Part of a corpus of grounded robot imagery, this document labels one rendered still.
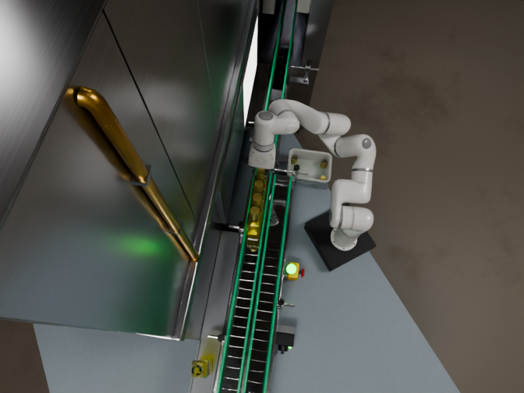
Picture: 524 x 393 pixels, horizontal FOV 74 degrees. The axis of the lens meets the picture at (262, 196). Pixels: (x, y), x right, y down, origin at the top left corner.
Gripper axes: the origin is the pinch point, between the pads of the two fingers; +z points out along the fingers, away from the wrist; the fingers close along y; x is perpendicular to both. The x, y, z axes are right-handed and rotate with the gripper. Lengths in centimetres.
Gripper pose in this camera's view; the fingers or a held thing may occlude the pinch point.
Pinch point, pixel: (260, 171)
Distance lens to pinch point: 140.3
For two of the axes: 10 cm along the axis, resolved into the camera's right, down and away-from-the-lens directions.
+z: -0.6, 6.2, 7.9
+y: 9.9, 1.5, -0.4
